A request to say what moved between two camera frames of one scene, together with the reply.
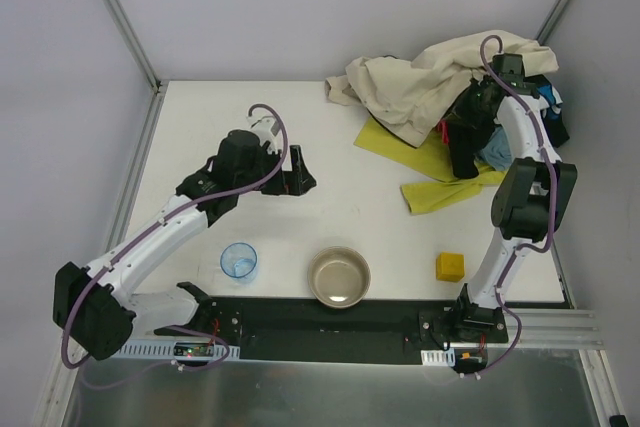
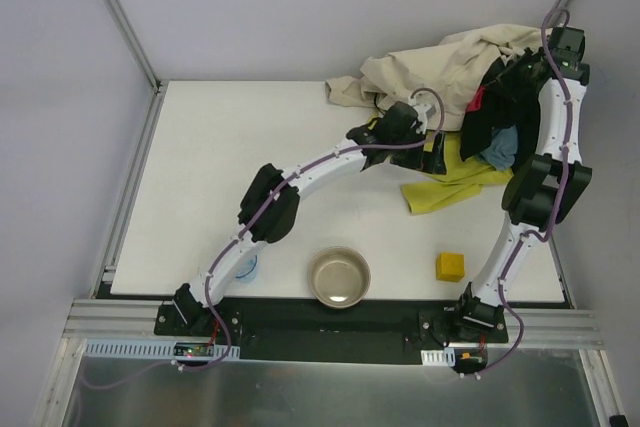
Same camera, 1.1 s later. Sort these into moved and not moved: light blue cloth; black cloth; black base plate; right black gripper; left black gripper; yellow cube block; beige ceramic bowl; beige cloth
Moved: beige cloth; left black gripper; right black gripper; black cloth
Not moved: beige ceramic bowl; yellow cube block; light blue cloth; black base plate
